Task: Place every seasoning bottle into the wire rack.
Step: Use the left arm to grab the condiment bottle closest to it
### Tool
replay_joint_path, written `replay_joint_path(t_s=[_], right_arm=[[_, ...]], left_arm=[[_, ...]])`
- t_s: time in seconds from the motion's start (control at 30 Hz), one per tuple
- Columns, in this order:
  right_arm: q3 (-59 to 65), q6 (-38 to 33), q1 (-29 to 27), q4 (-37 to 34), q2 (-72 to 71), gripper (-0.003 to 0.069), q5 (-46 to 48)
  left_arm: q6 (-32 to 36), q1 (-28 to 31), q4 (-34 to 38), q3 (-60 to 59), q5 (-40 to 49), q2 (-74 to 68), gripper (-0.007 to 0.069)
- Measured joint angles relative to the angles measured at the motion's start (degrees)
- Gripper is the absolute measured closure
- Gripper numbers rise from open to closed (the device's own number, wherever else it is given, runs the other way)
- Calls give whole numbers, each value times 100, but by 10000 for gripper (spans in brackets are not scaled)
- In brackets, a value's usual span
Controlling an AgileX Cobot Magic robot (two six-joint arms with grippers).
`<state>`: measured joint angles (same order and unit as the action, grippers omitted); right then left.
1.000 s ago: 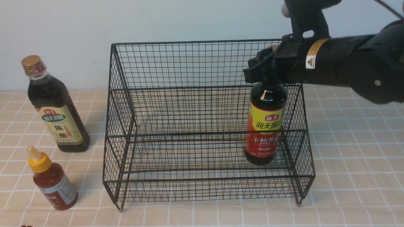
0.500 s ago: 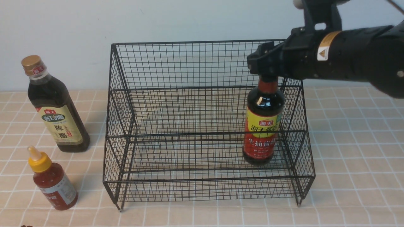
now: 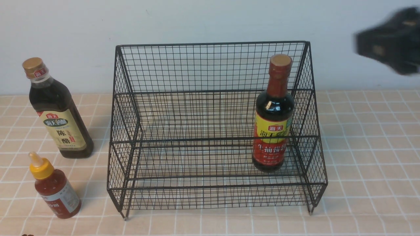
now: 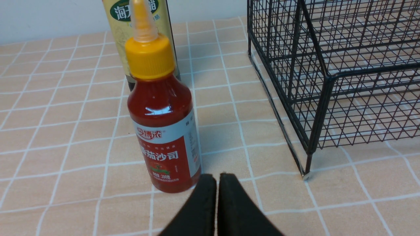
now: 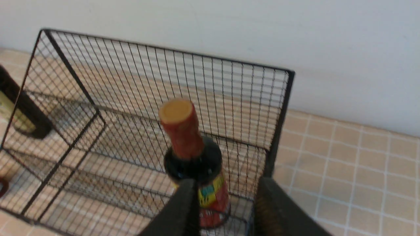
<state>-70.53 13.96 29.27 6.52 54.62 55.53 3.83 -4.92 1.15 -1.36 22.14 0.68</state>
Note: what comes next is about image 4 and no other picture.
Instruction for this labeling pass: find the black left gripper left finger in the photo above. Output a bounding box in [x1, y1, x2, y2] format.
[159, 174, 217, 236]

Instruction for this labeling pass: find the red ketchup squeeze bottle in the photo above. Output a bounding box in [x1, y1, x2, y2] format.
[125, 0, 201, 193]

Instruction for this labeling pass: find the black wire mesh rack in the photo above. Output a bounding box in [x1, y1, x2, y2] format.
[246, 0, 420, 179]

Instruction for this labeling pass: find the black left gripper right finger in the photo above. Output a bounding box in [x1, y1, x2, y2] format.
[217, 173, 283, 236]

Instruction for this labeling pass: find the dark vinegar bottle yellow label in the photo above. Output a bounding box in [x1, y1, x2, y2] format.
[102, 0, 177, 91]

